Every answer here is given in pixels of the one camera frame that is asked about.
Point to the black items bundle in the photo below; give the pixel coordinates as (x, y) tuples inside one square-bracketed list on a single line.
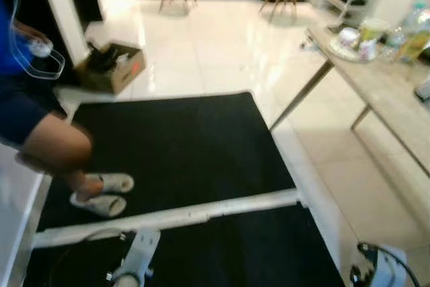
[(102, 58)]

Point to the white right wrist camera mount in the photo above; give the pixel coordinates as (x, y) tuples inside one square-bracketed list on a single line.
[(390, 268)]

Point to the green-rimmed tub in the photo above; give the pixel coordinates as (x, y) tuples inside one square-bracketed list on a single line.
[(373, 29)]

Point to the white plate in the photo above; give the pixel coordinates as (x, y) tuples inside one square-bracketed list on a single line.
[(339, 52)]

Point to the clear plastic container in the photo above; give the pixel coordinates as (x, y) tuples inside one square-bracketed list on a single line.
[(59, 65)]

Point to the person's hand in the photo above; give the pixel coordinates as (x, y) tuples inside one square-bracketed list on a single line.
[(28, 34)]

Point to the beige wooden table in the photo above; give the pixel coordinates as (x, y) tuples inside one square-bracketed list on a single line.
[(390, 92)]

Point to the black floor mat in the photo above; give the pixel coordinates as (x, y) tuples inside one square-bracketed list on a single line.
[(235, 253), (181, 146)]

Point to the small white jar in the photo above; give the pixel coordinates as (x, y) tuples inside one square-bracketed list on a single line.
[(41, 47)]

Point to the small clear bottle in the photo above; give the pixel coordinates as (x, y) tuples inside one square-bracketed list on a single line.
[(396, 42)]

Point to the white mug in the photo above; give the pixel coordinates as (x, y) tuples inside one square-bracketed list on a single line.
[(348, 36)]

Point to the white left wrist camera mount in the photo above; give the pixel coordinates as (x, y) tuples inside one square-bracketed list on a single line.
[(141, 250)]

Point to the yellow oil bottle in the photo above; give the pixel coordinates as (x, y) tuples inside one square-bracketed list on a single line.
[(416, 38)]

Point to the small patterned cup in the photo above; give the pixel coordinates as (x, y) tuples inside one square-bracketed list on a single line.
[(368, 50)]

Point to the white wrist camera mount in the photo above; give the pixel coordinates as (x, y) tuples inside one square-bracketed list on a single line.
[(141, 250), (390, 268)]

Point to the brown cardboard box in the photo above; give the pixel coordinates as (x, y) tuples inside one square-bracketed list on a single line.
[(125, 75)]

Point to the grey slipper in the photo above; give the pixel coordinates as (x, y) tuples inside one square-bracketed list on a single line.
[(114, 181), (101, 205)]

